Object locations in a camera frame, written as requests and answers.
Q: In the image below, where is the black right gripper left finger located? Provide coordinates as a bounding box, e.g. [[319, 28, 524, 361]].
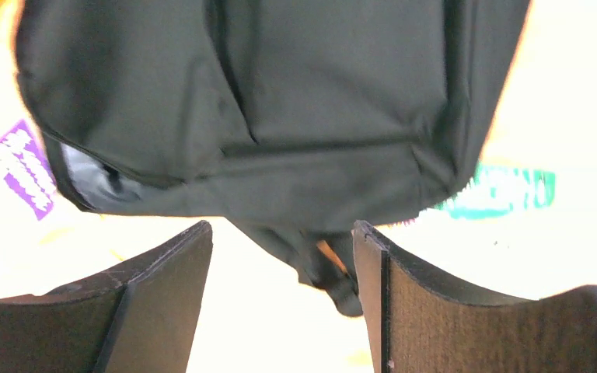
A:
[[0, 221, 213, 372]]

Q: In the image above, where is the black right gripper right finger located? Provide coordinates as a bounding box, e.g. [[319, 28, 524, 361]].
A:
[[352, 221, 597, 372]]

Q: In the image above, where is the green treehouse paperback book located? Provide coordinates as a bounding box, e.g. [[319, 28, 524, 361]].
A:
[[432, 164, 557, 220]]

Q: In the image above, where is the black student backpack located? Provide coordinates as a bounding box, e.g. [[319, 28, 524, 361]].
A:
[[15, 1, 530, 317]]

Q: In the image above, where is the purple paperback book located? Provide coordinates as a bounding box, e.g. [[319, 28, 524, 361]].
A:
[[0, 119, 57, 221]]

